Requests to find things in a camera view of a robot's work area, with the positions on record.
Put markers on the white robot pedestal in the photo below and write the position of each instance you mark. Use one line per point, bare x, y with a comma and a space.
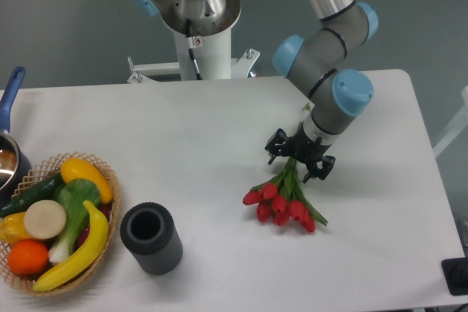
202, 33

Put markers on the yellow bell pepper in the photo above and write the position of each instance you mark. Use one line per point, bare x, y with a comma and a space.
13, 229

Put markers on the black device at edge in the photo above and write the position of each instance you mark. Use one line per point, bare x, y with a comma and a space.
455, 273

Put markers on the yellow banana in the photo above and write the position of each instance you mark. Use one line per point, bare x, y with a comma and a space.
82, 258

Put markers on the dark grey ribbed vase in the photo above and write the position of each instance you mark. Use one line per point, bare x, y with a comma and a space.
149, 233

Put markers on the green bok choy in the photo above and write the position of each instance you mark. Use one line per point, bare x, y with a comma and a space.
71, 197

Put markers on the orange fruit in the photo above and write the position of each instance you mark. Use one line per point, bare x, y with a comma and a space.
28, 257

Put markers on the red fruit in basket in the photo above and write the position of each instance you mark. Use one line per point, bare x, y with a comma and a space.
105, 209

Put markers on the green cucumber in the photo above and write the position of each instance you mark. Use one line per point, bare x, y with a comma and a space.
43, 190

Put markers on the beige round disc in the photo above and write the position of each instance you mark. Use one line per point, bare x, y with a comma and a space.
45, 219

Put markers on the red tulip bouquet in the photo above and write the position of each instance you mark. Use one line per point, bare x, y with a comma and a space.
281, 199

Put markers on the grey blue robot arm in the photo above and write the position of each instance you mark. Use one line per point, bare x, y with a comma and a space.
338, 97

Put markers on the woven wicker basket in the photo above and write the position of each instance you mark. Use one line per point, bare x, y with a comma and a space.
46, 169

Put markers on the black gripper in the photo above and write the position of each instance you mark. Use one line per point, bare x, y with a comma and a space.
307, 145

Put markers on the blue handled saucepan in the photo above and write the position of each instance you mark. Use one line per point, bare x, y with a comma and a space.
14, 164

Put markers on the white frame at right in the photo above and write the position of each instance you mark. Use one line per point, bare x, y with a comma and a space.
453, 128

